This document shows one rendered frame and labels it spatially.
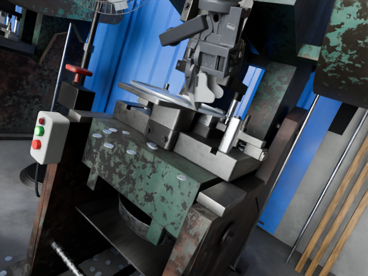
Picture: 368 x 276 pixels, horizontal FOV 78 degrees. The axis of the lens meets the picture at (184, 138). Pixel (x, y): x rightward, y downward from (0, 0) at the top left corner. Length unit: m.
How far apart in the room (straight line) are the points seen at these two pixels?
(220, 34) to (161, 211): 0.40
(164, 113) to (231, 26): 0.29
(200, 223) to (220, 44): 0.32
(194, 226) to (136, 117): 0.40
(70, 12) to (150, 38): 0.90
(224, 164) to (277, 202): 1.34
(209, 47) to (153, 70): 1.98
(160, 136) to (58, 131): 0.27
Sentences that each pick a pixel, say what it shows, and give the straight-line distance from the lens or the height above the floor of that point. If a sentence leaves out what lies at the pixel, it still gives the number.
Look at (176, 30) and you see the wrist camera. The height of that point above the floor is 0.91.
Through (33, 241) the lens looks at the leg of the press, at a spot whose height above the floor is 0.19.
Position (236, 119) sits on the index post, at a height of 0.79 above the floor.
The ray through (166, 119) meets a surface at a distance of 0.60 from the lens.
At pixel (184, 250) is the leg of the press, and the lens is 0.48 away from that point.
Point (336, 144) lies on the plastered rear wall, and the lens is 1.82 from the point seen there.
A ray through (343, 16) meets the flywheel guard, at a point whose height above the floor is 1.00.
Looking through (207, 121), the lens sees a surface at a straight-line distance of 0.69.
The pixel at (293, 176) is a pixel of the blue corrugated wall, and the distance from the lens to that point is 1.82.
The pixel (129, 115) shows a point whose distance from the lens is 0.74.
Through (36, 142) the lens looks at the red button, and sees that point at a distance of 0.72.
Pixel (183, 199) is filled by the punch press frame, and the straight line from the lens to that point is 0.52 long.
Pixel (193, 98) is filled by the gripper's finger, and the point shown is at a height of 0.80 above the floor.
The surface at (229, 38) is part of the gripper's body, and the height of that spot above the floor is 0.92.
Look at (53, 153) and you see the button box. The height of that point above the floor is 0.53.
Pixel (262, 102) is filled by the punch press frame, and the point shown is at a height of 0.86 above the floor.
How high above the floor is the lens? 0.83
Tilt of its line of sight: 13 degrees down
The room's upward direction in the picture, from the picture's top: 20 degrees clockwise
